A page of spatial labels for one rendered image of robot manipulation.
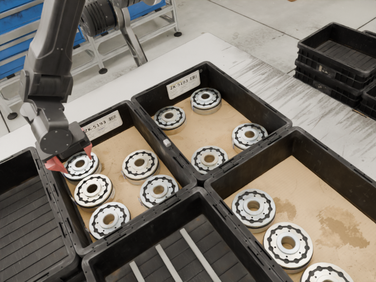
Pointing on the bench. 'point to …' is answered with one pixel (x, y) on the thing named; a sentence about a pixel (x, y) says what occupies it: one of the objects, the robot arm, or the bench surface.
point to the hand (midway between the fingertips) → (77, 163)
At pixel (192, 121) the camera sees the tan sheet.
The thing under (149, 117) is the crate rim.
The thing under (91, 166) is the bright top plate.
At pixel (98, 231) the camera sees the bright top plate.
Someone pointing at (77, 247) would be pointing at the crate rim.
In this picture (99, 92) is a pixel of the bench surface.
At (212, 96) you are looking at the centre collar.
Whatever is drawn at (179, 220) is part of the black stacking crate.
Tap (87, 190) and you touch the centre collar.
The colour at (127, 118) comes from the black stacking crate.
